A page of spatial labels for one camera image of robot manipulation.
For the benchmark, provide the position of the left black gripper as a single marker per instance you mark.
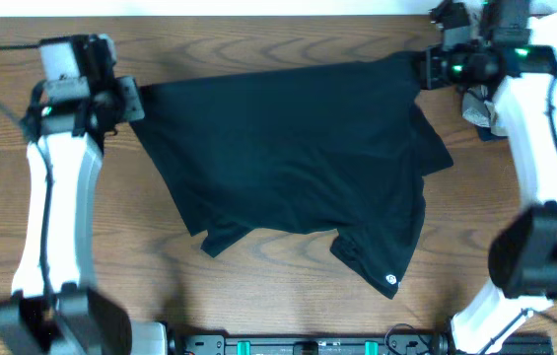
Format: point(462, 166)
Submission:
point(126, 88)

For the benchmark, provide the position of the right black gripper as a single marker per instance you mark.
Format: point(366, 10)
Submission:
point(429, 70)

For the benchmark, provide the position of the black t-shirt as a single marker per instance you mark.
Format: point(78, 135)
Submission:
point(341, 147)

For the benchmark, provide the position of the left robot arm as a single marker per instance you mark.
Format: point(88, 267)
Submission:
point(54, 306)

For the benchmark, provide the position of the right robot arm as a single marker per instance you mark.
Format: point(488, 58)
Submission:
point(514, 57)

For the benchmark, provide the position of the beige folded garment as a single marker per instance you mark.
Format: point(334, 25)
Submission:
point(479, 111)

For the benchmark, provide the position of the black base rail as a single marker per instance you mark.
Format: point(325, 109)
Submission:
point(396, 343)

